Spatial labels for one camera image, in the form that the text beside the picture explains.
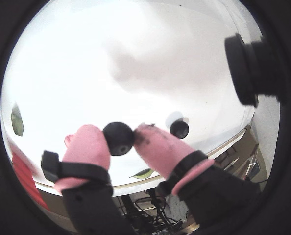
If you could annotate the pink-tipped gripper finger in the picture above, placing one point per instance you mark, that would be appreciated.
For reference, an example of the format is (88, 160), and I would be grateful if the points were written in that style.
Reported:
(165, 151)
(86, 149)

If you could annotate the dark blueberry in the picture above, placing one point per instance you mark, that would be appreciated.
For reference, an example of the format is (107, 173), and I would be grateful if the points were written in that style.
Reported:
(181, 129)
(118, 137)

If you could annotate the red collapsible silicone cup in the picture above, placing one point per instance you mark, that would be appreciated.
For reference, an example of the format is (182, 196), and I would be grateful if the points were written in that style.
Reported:
(23, 171)

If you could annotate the green leaf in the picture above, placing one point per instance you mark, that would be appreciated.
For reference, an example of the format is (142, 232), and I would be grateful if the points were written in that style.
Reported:
(144, 174)
(16, 120)

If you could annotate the black camera mount knob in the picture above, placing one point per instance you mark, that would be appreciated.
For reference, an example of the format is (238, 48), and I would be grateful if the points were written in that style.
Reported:
(246, 71)

